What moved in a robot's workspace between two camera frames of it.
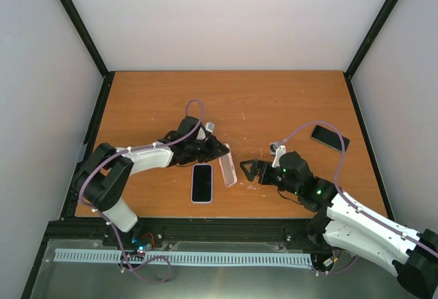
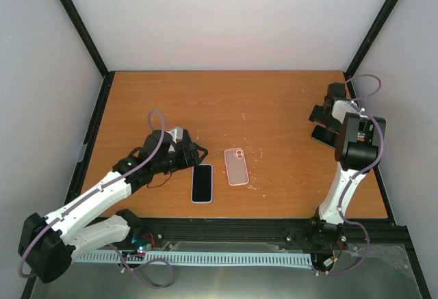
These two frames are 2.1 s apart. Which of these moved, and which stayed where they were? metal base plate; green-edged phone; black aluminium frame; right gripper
Moved: right gripper
Stayed: metal base plate; black aluminium frame; green-edged phone
